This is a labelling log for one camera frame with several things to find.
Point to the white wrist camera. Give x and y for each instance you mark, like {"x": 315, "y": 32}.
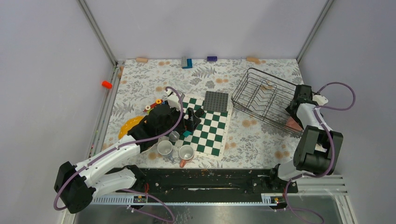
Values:
{"x": 173, "y": 100}
{"x": 320, "y": 100}

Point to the wooden block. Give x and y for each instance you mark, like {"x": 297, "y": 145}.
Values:
{"x": 141, "y": 60}
{"x": 253, "y": 60}

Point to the yellow orange plate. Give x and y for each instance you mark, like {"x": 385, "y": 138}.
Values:
{"x": 129, "y": 125}

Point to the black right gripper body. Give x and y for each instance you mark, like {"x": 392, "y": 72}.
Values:
{"x": 291, "y": 111}

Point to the left wooden block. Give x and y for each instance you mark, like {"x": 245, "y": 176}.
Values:
{"x": 141, "y": 60}

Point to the teal block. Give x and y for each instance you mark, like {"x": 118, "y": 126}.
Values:
{"x": 187, "y": 133}

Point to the grey lego baseplate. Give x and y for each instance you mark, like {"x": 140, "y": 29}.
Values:
{"x": 215, "y": 101}

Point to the blue grey cup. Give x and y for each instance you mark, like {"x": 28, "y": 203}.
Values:
{"x": 165, "y": 149}

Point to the colourful lego brick toy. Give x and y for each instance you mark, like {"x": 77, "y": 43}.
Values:
{"x": 148, "y": 108}

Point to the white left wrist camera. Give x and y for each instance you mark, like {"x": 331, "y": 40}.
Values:
{"x": 173, "y": 100}

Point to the right wooden block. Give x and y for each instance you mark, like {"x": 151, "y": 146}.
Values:
{"x": 253, "y": 60}

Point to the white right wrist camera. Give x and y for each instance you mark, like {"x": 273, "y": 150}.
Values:
{"x": 320, "y": 100}

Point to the large pink mug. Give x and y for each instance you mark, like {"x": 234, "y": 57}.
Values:
{"x": 293, "y": 125}

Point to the black wire dish rack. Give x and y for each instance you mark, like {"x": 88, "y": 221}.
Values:
{"x": 265, "y": 97}

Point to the orange red cylinder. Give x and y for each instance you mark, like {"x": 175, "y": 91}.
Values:
{"x": 107, "y": 85}

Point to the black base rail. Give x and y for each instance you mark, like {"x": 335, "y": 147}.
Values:
{"x": 135, "y": 186}

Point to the black glitter microphone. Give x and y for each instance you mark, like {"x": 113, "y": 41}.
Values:
{"x": 174, "y": 136}

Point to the purple lego brick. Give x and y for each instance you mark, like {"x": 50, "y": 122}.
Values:
{"x": 212, "y": 58}

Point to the floral table mat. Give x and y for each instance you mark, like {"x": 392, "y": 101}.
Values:
{"x": 250, "y": 143}

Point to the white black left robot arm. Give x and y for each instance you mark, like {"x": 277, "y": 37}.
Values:
{"x": 77, "y": 185}

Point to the green white chessboard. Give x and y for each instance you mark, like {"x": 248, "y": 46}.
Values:
{"x": 209, "y": 138}

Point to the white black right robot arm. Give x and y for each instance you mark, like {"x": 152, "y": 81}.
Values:
{"x": 317, "y": 152}

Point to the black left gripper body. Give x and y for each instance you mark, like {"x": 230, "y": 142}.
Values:
{"x": 185, "y": 124}

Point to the grey blue lego bricks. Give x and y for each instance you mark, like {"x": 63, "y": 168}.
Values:
{"x": 186, "y": 63}

